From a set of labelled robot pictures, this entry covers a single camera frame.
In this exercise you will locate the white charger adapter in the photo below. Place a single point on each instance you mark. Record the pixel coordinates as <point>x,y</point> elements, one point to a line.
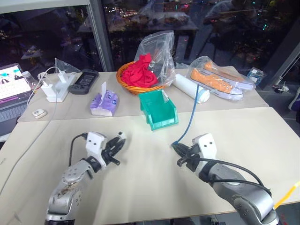
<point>62,77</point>
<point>48,90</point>

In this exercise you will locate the green plastic bin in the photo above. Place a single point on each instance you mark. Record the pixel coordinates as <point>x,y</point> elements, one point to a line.
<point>157,110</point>

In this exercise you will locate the black handheld device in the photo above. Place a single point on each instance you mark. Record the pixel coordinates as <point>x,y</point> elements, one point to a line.
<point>84,80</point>

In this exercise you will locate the red cloth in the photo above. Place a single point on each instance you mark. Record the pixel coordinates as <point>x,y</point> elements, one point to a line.
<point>138,75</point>

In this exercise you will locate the purple shoe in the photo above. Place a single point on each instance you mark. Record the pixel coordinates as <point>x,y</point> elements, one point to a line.
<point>295,99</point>

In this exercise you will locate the purple tissue pack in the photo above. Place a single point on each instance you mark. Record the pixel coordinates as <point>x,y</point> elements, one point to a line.
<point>105,103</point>

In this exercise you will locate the white power strip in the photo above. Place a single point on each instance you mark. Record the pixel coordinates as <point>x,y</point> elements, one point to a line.
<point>61,90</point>

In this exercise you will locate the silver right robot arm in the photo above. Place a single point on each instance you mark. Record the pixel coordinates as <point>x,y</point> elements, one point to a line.
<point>246,199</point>

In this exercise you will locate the white coupler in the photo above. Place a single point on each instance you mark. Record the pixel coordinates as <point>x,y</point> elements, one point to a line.
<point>122,135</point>

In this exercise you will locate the white ledge board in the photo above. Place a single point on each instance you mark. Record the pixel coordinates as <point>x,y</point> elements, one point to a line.
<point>42,5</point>

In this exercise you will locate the grey laptop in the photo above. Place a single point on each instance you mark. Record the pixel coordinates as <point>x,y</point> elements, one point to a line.
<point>11,103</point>

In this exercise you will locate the clear plastic bag with items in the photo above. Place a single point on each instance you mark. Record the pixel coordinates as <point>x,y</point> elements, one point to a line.
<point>161,54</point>

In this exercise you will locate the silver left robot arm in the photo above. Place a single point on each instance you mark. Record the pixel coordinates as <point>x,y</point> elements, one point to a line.
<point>68,187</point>

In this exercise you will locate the blue packet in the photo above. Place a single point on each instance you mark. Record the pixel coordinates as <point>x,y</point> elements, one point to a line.
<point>256,75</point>

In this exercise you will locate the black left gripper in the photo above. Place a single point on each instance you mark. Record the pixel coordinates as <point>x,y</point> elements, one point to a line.
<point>108,157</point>

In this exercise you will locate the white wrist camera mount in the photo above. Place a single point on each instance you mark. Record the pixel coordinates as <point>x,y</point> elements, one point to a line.
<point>207,147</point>
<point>95,146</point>

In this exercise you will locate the yellow strip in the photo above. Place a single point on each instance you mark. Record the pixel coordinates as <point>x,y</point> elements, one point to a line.
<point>287,193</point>

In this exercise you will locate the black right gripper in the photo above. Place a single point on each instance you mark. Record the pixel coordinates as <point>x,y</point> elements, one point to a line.
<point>192,157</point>

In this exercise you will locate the small white square gadget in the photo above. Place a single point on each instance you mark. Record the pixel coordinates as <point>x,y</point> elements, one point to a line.
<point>39,113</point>

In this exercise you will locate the white roll with blue cap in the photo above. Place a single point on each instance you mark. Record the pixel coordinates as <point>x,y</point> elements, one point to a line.
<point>187,87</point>

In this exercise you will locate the slanted grey window post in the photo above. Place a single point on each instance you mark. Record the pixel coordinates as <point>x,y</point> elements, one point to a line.
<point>286,58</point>

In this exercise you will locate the orange woven basket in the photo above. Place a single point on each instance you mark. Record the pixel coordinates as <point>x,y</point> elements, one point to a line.
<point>136,89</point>

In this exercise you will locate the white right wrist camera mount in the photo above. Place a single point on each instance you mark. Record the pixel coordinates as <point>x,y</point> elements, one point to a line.
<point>207,147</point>

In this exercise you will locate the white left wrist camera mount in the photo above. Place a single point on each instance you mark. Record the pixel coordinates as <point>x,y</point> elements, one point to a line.
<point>95,146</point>

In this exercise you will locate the orange canvas sneaker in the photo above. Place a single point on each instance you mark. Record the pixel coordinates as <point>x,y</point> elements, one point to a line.
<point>211,82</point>
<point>225,72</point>

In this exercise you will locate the clear water bottle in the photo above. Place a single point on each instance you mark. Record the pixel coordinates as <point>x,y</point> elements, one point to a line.
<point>30,80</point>

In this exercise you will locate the orange white sneakers in bag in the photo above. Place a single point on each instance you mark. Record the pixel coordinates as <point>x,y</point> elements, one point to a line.
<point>199,63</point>

